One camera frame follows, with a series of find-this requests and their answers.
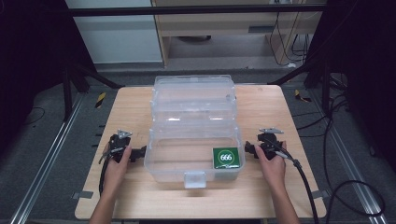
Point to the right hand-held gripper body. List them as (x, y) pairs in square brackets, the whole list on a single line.
[(269, 140)]

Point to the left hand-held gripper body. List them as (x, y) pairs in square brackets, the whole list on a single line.
[(119, 143)]

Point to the clear plastic storage box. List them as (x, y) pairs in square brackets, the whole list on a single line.
[(193, 130)]

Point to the person's left hand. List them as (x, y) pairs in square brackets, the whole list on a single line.
[(115, 174)]

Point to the person's right hand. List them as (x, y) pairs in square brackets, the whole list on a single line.
[(274, 171)]

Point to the green square box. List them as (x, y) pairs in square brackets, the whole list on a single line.
[(226, 157)]

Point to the yellow black tape strip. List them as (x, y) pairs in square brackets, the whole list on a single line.
[(301, 96), (100, 100)]

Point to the grey tape piece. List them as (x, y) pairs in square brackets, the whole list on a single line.
[(320, 194), (82, 194)]

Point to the black metal stand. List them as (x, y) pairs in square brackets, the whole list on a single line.
[(81, 77), (311, 70)]

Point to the white cabinet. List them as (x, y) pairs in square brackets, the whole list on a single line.
[(118, 37)]

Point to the wooden desk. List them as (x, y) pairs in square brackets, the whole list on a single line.
[(218, 28)]

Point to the black horizontal bar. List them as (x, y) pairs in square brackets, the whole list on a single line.
[(186, 10)]

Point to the aluminium floor rail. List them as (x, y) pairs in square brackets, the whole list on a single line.
[(351, 158), (46, 158)]

